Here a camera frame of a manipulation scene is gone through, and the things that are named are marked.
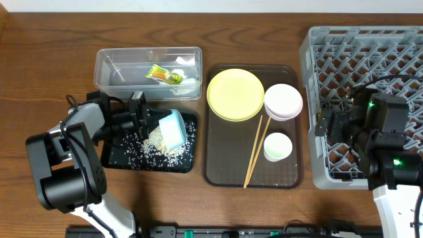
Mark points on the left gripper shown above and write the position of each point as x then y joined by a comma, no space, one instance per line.
139,114

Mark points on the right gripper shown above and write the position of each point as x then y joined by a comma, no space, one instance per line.
321,122

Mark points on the light blue bowl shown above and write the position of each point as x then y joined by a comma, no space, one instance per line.
173,130

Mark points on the rice pile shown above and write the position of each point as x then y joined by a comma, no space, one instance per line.
155,145

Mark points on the green snack wrapper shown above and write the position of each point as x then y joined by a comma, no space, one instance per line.
159,73

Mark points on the white napkin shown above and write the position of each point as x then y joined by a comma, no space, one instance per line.
186,68

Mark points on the pink bowl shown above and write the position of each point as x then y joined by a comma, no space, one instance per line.
283,102

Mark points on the white cup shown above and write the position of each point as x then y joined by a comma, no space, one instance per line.
277,146

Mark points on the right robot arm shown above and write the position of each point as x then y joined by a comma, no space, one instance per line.
374,128

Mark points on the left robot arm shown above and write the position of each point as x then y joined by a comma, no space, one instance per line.
67,173

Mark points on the black waste tray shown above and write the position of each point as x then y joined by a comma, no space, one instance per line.
148,158

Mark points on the grey dishwasher rack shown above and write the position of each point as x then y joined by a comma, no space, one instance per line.
337,58

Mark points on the clear plastic bin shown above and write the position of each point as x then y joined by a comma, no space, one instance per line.
119,72

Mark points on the right wooden chopstick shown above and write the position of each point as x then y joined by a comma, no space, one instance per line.
258,148

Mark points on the wooden chopstick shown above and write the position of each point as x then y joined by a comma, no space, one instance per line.
252,152
258,148

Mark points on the left wooden chopstick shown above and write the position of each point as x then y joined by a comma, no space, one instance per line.
252,152

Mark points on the yellow plate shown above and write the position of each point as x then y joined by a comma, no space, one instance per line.
235,95

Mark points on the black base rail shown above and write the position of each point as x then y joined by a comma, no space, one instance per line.
174,232

